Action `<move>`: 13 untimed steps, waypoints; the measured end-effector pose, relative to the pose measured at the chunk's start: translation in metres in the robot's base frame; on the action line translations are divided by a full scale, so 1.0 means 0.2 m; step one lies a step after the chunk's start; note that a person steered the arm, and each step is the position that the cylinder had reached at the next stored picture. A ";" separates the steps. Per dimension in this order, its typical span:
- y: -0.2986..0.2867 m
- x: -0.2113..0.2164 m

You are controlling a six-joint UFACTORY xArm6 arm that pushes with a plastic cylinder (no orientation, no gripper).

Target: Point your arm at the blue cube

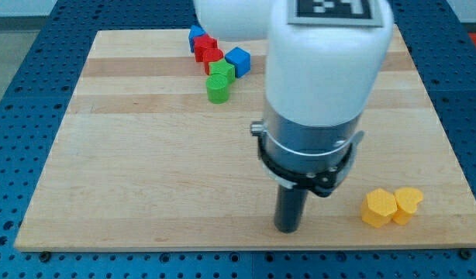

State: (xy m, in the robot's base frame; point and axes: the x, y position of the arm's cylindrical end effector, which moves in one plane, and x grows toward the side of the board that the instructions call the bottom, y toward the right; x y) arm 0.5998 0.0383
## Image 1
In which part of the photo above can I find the black cylindrical pointer tool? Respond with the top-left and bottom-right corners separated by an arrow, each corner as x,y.
274,185 -> 308,233

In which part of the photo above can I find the red block at back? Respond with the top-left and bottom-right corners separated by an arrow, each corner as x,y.
193,34 -> 218,62

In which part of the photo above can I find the green star block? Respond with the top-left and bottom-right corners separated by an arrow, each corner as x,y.
209,58 -> 236,84

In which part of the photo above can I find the green cylinder block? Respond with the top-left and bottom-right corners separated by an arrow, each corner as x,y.
205,74 -> 229,104

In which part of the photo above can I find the blue cube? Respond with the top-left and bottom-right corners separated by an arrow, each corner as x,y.
225,47 -> 251,78

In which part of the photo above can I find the yellow hexagon block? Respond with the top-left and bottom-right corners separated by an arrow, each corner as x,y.
360,188 -> 397,228

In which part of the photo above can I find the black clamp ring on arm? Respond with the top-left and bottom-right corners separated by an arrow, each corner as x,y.
256,133 -> 357,198

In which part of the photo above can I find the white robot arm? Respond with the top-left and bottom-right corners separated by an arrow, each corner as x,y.
194,0 -> 394,197

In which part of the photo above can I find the wooden board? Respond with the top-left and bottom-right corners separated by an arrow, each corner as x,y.
14,29 -> 476,253

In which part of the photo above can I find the black and white fiducial marker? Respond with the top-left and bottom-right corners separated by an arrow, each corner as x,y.
287,0 -> 383,27

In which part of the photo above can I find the red cylinder block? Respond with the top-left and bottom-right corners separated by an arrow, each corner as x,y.
202,48 -> 224,75

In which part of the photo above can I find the yellow heart block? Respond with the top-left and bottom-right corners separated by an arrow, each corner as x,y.
392,187 -> 424,226

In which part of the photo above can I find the blue block at back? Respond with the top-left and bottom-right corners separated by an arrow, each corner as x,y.
188,25 -> 206,53

